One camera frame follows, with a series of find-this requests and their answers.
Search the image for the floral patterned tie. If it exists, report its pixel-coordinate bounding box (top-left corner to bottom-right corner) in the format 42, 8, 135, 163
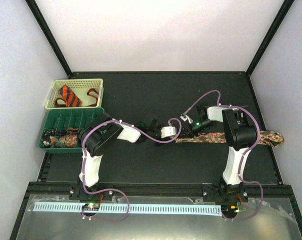
175, 130, 285, 148

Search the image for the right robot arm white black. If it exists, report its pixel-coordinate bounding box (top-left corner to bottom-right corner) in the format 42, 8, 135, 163
181, 105, 260, 202

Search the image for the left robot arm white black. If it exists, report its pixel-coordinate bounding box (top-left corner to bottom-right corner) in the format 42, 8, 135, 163
78, 113, 176, 200

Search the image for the brown patterned rolled tie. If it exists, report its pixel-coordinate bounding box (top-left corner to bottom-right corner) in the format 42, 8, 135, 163
64, 128, 79, 148

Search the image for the orange navy striped tie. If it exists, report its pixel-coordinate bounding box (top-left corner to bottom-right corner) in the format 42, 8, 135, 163
54, 85, 100, 108

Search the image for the green divided organizer tray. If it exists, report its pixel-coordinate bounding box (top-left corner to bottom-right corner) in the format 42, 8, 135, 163
39, 107, 105, 154

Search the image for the cream perforated basket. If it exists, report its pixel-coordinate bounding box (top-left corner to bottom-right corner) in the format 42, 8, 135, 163
45, 78, 104, 110

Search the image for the dark floral rolled tie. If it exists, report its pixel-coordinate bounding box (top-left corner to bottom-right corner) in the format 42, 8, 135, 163
40, 129, 67, 148

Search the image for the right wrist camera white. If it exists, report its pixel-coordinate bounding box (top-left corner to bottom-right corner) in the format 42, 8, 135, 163
180, 113, 194, 124

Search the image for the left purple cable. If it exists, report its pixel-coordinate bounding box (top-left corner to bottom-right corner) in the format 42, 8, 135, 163
81, 118, 182, 222

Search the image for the purple cable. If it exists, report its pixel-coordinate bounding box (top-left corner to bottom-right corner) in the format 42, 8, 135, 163
81, 118, 182, 222
185, 90, 264, 222

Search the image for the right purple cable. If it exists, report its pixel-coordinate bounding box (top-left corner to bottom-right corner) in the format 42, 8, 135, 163
185, 90, 264, 222

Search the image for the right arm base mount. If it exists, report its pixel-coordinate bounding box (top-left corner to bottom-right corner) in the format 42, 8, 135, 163
202, 183, 248, 204

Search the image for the white slotted cable duct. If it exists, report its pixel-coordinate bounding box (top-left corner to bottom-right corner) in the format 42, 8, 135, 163
32, 202, 222, 217

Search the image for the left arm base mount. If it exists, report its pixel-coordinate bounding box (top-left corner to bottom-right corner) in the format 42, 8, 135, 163
69, 183, 116, 202

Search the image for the black aluminium front rail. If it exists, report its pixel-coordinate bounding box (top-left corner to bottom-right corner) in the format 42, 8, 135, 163
26, 182, 294, 198

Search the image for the right black frame post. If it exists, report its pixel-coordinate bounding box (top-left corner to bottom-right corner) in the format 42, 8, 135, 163
246, 0, 295, 77

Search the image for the black frame post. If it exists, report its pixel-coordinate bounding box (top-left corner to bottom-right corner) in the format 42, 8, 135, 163
246, 0, 295, 77
25, 0, 73, 78

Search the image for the left black frame post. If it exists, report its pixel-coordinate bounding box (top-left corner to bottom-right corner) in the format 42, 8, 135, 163
25, 0, 73, 78

